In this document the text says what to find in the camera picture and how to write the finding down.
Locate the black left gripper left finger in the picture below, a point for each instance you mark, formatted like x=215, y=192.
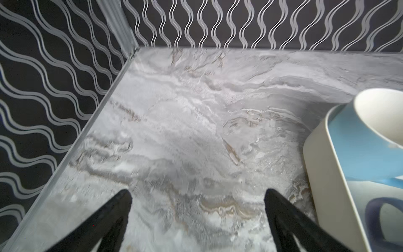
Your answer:
x=106, y=227

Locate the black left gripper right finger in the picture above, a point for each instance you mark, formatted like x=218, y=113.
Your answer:
x=287, y=223

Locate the light blue ceramic mug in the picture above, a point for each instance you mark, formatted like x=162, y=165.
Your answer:
x=367, y=135

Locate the purple ceramic mug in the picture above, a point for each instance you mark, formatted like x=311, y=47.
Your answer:
x=373, y=222

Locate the cream plastic bin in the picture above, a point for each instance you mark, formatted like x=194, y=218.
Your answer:
x=340, y=204

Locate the aluminium frame corner post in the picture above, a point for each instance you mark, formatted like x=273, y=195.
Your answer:
x=118, y=23

